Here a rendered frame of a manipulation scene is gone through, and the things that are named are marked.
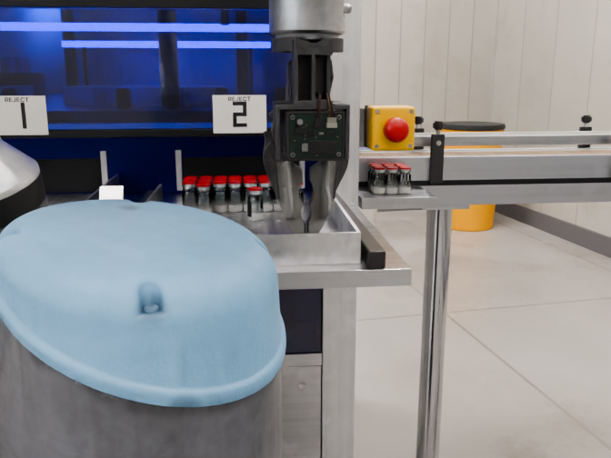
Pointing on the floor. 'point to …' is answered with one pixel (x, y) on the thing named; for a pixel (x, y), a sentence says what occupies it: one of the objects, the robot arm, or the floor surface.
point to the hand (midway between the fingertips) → (305, 229)
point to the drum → (477, 215)
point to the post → (336, 368)
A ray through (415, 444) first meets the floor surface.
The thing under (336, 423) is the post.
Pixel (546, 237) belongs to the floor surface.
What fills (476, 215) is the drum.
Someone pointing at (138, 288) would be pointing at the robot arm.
